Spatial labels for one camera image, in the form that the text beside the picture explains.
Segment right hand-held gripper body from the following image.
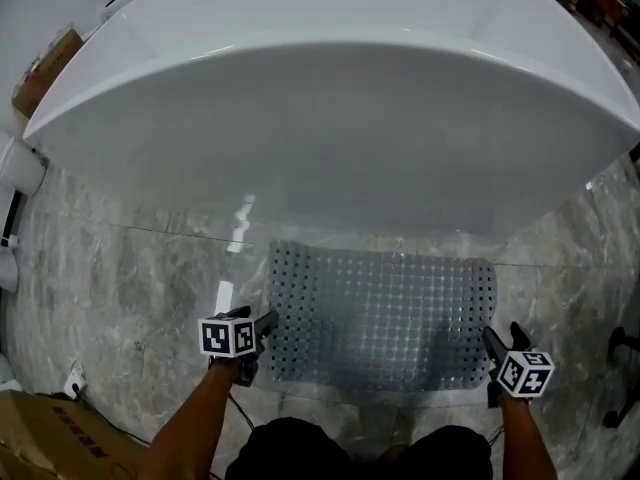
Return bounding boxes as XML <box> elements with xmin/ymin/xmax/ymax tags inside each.
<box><xmin>487</xmin><ymin>350</ymin><xmax>556</xmax><ymax>409</ymax></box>

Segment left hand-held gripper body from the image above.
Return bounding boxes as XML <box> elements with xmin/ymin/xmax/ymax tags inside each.
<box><xmin>198</xmin><ymin>316</ymin><xmax>261</xmax><ymax>387</ymax></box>

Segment grey perforated bath mat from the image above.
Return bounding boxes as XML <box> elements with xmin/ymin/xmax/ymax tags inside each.
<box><xmin>259</xmin><ymin>240</ymin><xmax>499</xmax><ymax>394</ymax></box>

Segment white bathtub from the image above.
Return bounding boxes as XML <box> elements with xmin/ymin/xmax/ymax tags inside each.
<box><xmin>22</xmin><ymin>0</ymin><xmax>640</xmax><ymax>242</ymax></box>

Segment person's left forearm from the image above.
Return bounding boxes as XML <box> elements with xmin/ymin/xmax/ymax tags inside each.
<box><xmin>144</xmin><ymin>360</ymin><xmax>242</xmax><ymax>480</ymax></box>

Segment person's right forearm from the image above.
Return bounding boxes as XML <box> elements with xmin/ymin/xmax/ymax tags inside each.
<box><xmin>499</xmin><ymin>395</ymin><xmax>559</xmax><ymax>480</ymax></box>

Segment black office chair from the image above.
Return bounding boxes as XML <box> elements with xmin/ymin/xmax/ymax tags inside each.
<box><xmin>602</xmin><ymin>326</ymin><xmax>640</xmax><ymax>429</ymax></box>

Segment person's black shorts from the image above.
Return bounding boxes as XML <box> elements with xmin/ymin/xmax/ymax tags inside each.
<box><xmin>224</xmin><ymin>416</ymin><xmax>494</xmax><ymax>480</ymax></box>

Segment white power strip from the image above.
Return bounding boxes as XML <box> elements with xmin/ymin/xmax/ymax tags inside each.
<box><xmin>63</xmin><ymin>360</ymin><xmax>89</xmax><ymax>398</ymax></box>

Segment large taped cardboard box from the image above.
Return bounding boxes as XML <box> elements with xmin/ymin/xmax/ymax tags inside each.
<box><xmin>0</xmin><ymin>390</ymin><xmax>151</xmax><ymax>480</ymax></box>

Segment white toilet with open lid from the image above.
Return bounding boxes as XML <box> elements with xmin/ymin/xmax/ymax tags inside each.
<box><xmin>0</xmin><ymin>130</ymin><xmax>49</xmax><ymax>197</ymax></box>

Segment brown cardboard box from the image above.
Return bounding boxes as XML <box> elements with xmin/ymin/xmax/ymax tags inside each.
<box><xmin>10</xmin><ymin>27</ymin><xmax>85</xmax><ymax>119</ymax></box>

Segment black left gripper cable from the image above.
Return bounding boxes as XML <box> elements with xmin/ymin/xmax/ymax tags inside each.
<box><xmin>227</xmin><ymin>392</ymin><xmax>256</xmax><ymax>432</ymax></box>

